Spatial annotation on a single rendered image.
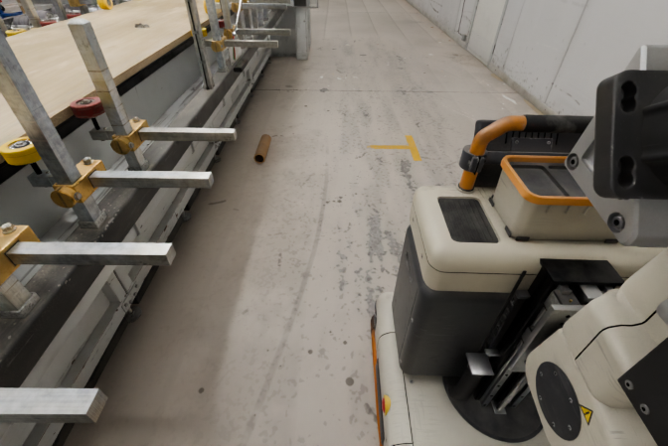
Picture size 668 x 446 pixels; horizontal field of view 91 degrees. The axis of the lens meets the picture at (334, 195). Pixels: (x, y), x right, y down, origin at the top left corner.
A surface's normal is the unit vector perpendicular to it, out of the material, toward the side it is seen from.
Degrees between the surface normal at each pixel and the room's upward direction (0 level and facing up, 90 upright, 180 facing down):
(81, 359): 0
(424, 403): 0
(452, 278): 90
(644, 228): 54
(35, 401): 0
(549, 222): 92
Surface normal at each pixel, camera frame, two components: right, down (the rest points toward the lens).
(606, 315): -0.38, -0.65
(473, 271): -0.03, 0.61
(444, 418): 0.01, -0.79
